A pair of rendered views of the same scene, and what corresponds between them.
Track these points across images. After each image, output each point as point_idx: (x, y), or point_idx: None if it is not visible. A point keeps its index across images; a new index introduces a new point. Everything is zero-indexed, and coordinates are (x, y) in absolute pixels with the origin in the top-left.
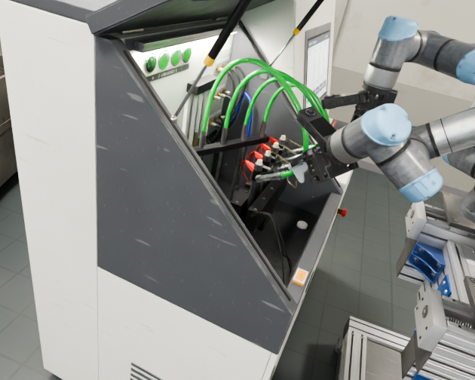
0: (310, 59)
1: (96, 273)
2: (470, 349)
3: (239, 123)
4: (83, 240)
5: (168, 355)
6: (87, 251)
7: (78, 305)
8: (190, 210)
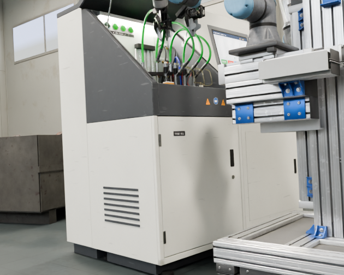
0: (218, 41)
1: (86, 128)
2: (237, 69)
3: (178, 77)
4: (81, 111)
5: (116, 162)
6: (82, 116)
7: (80, 161)
8: (112, 58)
